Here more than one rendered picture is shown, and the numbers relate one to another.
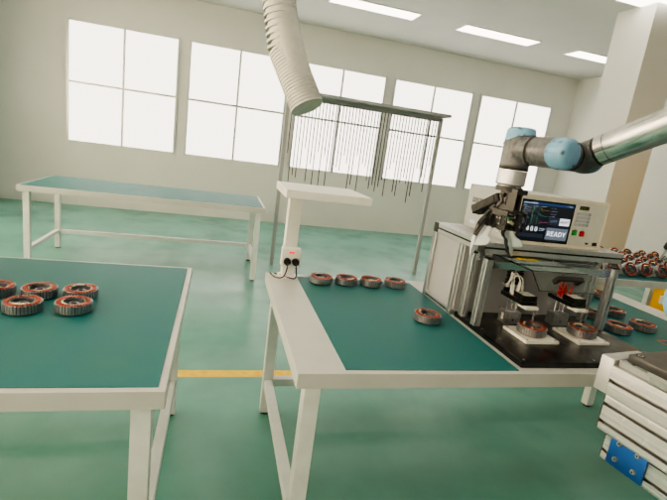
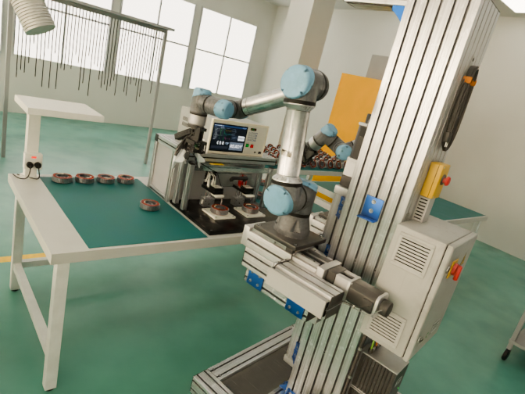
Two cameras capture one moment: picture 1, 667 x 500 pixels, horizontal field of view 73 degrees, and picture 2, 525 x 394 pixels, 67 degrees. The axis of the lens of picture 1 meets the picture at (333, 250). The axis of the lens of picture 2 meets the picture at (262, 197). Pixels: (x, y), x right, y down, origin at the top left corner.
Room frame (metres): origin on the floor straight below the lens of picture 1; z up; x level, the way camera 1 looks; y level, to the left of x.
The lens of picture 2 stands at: (-0.43, 0.04, 1.61)
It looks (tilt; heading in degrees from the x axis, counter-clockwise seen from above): 16 degrees down; 332
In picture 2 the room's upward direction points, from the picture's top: 14 degrees clockwise
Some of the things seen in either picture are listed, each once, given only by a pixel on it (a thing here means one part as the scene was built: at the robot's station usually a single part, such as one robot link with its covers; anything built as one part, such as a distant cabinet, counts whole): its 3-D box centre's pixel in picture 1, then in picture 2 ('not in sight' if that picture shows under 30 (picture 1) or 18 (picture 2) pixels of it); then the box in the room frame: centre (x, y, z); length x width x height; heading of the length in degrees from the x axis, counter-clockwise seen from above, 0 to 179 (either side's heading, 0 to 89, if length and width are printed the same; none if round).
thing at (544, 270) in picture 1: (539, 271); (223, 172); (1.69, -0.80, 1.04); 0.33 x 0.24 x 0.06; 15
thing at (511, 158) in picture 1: (518, 149); (201, 102); (1.23, -0.45, 1.45); 0.09 x 0.08 x 0.11; 32
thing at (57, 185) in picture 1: (154, 227); not in sight; (4.44, 1.83, 0.38); 2.10 x 0.90 x 0.75; 105
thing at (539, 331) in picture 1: (531, 328); (219, 209); (1.69, -0.82, 0.80); 0.11 x 0.11 x 0.04
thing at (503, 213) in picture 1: (506, 208); (194, 138); (1.23, -0.45, 1.29); 0.09 x 0.08 x 0.12; 24
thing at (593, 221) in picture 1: (531, 214); (222, 130); (2.04, -0.87, 1.22); 0.44 x 0.39 x 0.20; 105
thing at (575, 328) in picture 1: (582, 330); (250, 208); (1.76, -1.05, 0.80); 0.11 x 0.11 x 0.04
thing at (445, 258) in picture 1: (443, 270); (162, 170); (2.02, -0.52, 0.91); 0.28 x 0.03 x 0.32; 15
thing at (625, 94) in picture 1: (612, 164); (292, 81); (5.43, -3.11, 1.65); 0.50 x 0.45 x 3.30; 15
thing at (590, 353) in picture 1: (552, 337); (232, 213); (1.74, -0.93, 0.76); 0.64 x 0.47 x 0.02; 105
